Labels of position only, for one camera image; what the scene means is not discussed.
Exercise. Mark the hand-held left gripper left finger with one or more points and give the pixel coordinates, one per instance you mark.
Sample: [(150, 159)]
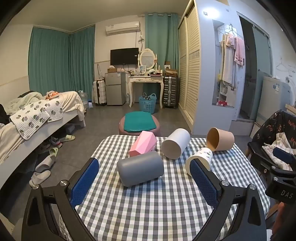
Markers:
[(84, 183)]

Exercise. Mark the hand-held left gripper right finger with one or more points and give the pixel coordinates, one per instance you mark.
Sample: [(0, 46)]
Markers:
[(204, 185)]

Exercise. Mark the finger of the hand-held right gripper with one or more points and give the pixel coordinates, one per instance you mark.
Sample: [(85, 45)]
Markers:
[(283, 154)]

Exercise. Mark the grey cup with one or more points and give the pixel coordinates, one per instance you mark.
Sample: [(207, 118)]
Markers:
[(141, 169)]

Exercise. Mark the person's right forearm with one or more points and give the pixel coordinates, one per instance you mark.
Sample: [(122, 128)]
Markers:
[(285, 220)]

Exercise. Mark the white printed cup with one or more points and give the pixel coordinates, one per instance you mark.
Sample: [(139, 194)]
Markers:
[(203, 154)]

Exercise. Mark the tan cup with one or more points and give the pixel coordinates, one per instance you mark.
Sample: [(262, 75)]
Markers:
[(222, 140)]

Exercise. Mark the pink faceted cup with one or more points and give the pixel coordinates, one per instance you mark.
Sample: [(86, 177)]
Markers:
[(142, 143)]

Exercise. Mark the chair with black printed cloth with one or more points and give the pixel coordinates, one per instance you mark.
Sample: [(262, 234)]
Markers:
[(266, 136)]

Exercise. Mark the white slipper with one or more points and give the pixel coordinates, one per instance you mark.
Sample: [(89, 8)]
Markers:
[(40, 178), (46, 163)]

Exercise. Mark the green slipper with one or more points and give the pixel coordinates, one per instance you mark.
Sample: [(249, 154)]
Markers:
[(54, 152)]

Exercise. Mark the yellow slipper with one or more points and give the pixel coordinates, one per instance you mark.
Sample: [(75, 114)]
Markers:
[(68, 138)]

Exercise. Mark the white appliance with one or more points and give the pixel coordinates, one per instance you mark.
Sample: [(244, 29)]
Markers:
[(272, 99)]

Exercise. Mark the checked tablecloth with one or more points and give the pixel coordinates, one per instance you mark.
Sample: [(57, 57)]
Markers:
[(150, 208)]

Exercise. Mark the pink round stool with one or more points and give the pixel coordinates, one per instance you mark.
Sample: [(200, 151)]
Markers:
[(121, 129)]

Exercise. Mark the red plush toy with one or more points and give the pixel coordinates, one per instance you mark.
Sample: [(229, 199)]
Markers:
[(221, 103)]

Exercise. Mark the bed with cream bedding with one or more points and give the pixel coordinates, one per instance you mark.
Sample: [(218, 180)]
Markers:
[(69, 102)]

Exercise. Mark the green mat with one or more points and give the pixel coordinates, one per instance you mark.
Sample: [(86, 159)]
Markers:
[(140, 121)]

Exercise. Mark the clear water jug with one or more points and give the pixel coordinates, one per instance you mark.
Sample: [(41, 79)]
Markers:
[(83, 99)]

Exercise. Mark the printed quilted blanket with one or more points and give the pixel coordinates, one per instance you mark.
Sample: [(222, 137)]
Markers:
[(34, 115)]

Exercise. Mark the white suitcase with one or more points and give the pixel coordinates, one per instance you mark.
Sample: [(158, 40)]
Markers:
[(99, 92)]

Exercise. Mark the orange white bag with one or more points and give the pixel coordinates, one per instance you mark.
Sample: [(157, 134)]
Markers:
[(52, 95)]

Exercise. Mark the plastic bottle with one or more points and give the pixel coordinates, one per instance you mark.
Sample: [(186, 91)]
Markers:
[(127, 98)]

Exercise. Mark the silver mini fridge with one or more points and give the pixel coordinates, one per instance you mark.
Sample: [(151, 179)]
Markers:
[(115, 89)]

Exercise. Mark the dark ribbed suitcase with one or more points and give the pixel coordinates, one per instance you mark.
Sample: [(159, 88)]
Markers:
[(170, 92)]

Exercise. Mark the blue laundry basket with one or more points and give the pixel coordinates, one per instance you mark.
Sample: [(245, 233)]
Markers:
[(148, 104)]

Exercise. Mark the white louvred wardrobe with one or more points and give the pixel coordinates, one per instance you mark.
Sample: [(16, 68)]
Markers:
[(203, 81)]

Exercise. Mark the white hanging garment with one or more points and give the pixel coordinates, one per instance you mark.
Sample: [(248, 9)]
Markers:
[(227, 64)]

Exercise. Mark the pink towel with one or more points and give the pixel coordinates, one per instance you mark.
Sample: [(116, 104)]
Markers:
[(239, 52)]

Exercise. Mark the cardboard box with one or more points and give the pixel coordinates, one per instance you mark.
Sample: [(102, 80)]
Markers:
[(112, 70)]

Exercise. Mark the green curtain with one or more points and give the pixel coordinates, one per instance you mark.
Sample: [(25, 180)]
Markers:
[(48, 60), (161, 34), (82, 64)]

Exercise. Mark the white dressing table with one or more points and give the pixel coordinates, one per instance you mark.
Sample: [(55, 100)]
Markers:
[(145, 79)]

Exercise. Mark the brown box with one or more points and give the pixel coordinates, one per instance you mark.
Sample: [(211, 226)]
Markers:
[(170, 69)]

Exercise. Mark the black television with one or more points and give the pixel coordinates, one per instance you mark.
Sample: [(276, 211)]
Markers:
[(124, 56)]

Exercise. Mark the oval white mirror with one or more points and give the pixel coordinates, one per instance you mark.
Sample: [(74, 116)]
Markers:
[(147, 58)]

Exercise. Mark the white air conditioner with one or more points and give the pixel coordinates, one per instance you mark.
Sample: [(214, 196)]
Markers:
[(122, 27)]

